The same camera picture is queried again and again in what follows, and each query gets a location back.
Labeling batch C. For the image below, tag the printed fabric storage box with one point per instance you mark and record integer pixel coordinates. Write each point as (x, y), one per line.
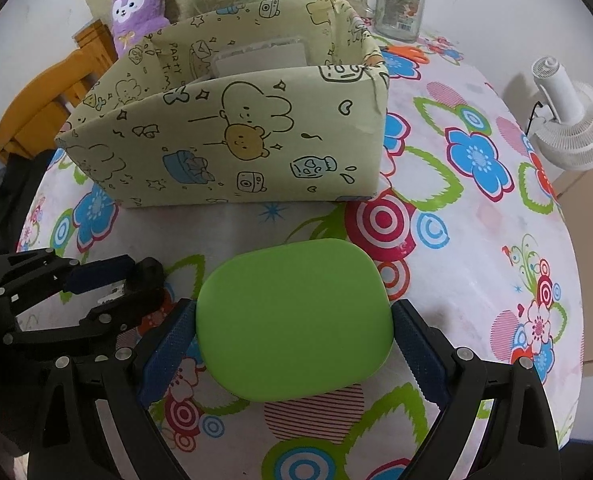
(226, 160)

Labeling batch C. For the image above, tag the glass mug jar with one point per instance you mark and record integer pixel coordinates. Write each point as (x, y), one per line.
(396, 10)

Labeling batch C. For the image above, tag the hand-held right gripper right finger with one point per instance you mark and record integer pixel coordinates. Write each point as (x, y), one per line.
(419, 355)

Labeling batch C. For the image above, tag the floral tablecloth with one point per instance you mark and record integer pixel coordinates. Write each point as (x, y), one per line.
(476, 270)

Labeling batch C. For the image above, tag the white clip fan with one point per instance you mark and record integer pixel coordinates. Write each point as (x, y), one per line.
(576, 130)

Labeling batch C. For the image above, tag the white remote control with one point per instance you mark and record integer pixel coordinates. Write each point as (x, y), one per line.
(266, 62)

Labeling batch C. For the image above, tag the black clothing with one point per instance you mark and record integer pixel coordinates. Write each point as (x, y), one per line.
(1, 200)

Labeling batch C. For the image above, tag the clear cotton pad packet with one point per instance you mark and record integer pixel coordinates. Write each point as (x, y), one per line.
(256, 44)

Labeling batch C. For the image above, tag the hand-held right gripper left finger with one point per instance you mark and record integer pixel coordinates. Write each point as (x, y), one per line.
(169, 355)

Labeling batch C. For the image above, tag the purple plush bunny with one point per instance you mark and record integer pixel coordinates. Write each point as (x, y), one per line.
(136, 15)

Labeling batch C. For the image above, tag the wooden chair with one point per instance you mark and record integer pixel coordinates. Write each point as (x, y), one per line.
(41, 100)

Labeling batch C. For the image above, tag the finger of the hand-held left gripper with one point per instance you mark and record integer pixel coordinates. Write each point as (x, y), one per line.
(146, 280)
(101, 272)

